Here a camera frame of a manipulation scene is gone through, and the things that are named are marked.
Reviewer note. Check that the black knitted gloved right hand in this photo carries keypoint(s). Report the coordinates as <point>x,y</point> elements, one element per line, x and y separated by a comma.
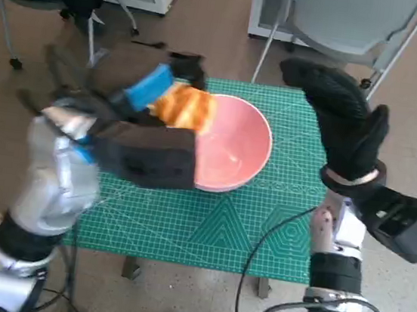
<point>352,135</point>

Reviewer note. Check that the black left hand blue tape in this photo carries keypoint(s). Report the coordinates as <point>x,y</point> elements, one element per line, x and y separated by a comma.
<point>148,87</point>

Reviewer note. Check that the long toy bread loaf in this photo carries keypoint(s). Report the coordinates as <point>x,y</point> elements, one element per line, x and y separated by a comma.
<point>187,108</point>

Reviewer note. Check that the pink bowl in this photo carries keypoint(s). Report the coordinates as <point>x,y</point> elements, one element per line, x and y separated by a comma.
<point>236,148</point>

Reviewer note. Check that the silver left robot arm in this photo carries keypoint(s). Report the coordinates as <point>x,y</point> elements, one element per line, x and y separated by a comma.
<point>56,183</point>

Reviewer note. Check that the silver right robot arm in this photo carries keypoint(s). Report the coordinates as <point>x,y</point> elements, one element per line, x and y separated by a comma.
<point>336,278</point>

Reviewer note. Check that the grey mesh back chair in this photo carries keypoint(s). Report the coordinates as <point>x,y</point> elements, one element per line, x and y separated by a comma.
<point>343,16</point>

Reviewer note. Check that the green cutting mat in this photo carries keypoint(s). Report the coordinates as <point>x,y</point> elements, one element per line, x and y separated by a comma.
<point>184,229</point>

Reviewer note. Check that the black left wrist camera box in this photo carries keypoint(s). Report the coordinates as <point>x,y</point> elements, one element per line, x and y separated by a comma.
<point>147,156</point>

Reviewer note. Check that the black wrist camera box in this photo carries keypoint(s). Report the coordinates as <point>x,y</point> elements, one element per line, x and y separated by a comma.
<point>147,156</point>
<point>401,225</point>

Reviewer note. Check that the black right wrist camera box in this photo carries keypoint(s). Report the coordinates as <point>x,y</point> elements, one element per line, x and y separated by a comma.
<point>401,225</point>

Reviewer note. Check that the grey table leg bracket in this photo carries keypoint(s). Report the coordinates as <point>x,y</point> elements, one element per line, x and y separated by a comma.
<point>264,288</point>
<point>132,267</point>

